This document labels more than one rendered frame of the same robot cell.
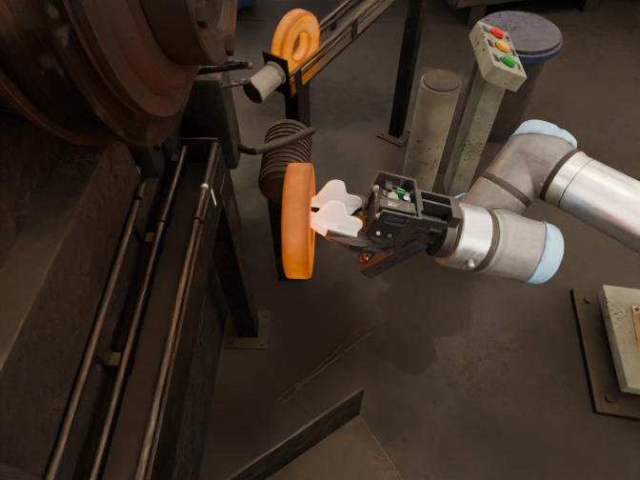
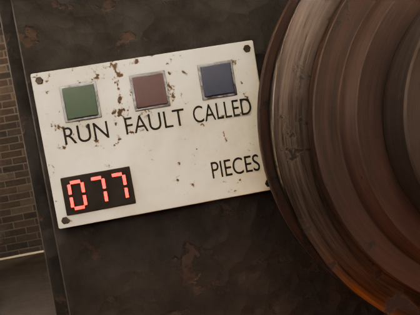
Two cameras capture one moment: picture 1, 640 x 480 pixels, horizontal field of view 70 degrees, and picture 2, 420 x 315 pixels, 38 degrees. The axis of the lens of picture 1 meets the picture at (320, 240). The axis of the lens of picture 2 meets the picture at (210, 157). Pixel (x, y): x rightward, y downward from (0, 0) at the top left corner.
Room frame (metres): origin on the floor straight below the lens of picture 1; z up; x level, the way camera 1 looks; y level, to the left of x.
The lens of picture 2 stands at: (0.19, -0.37, 1.16)
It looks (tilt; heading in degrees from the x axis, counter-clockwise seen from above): 4 degrees down; 81
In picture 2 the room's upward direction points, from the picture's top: 9 degrees counter-clockwise
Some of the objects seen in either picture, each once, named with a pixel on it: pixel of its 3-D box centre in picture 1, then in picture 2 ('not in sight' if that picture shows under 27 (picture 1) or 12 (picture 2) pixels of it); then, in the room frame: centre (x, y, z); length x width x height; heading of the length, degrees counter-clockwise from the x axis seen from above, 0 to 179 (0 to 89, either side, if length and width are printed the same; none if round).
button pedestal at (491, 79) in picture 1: (474, 129); not in sight; (1.23, -0.52, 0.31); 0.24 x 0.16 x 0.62; 178
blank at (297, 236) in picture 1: (300, 221); not in sight; (0.40, 0.03, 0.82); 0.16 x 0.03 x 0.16; 178
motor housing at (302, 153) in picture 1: (290, 211); not in sight; (0.90, 0.09, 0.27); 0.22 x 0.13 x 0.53; 178
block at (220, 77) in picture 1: (209, 117); not in sight; (0.81, 0.24, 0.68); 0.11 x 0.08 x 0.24; 88
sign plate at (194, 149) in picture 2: not in sight; (156, 133); (0.24, 0.35, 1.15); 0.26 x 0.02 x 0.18; 178
